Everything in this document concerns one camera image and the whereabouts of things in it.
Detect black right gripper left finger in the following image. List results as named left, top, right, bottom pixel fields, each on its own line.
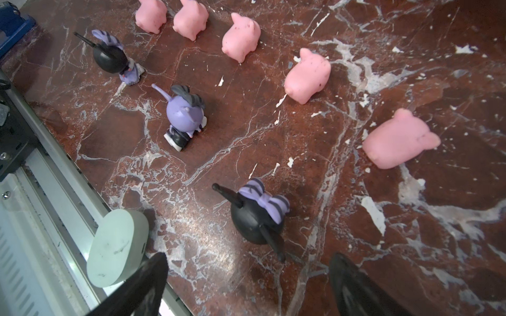
left=88, top=252, right=169, bottom=315

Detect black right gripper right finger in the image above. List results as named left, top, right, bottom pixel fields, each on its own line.
left=328, top=253, right=411, bottom=316

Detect pale green oval disc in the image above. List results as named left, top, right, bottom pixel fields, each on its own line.
left=86, top=209, right=150, bottom=288

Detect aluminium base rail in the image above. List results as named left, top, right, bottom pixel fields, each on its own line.
left=1, top=75, right=189, bottom=315

